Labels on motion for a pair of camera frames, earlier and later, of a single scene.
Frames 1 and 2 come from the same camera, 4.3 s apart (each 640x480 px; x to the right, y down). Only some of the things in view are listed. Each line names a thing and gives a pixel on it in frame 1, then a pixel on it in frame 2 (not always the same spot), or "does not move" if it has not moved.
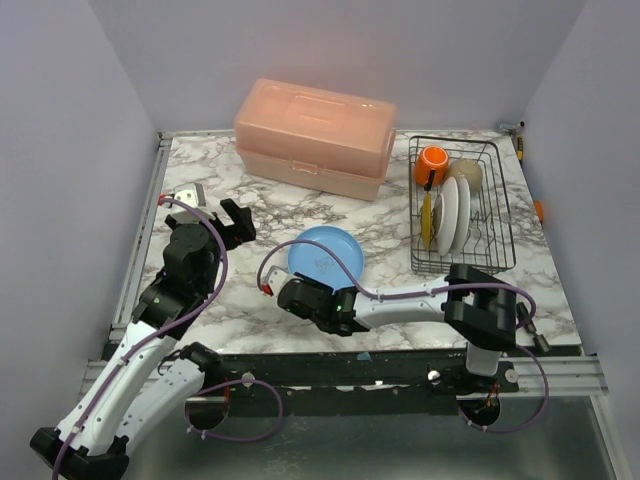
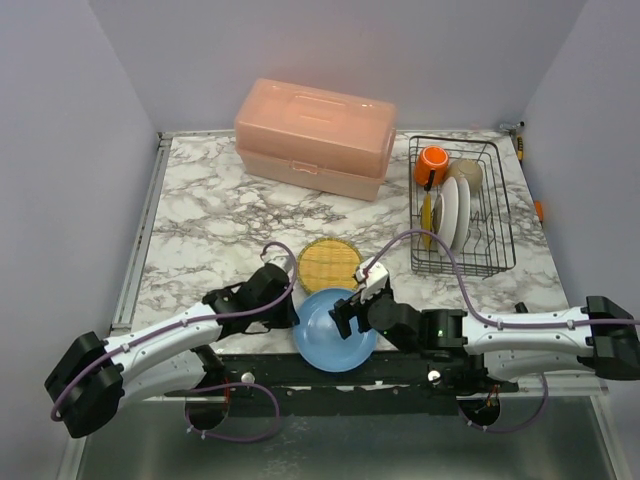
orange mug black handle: x=431 y=165 does not move
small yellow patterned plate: x=427 y=221 does not move
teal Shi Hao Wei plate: x=464 y=214 does not move
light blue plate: x=315 y=263 to x=319 y=339
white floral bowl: x=468 y=168 does not move
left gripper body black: x=226 y=228 to x=285 y=314
